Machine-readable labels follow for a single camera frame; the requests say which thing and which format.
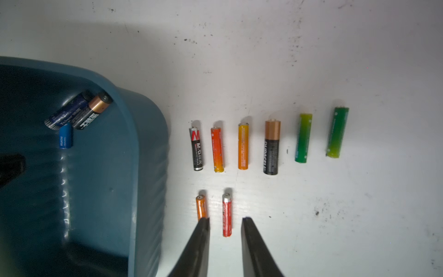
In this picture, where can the small Duracell battery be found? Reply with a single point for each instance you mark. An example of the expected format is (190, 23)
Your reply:
(91, 112)

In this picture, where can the light green battery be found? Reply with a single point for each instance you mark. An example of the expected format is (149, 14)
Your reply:
(302, 146)

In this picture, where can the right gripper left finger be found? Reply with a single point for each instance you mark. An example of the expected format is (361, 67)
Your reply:
(193, 261)

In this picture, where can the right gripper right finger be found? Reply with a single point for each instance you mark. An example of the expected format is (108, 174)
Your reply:
(256, 257)

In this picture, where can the small red battery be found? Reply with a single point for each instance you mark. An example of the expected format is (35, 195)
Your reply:
(227, 214)

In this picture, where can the dark blue battery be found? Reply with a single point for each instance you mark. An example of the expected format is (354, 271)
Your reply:
(69, 110)

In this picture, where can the teal plastic storage box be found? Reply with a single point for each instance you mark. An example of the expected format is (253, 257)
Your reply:
(94, 209)

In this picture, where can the small blue battery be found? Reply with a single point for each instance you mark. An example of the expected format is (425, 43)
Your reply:
(66, 136)

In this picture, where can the copper black battery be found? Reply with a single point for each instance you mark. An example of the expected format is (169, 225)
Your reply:
(271, 147)

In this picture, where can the orange copper slim battery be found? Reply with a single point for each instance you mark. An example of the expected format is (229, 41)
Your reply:
(201, 206)

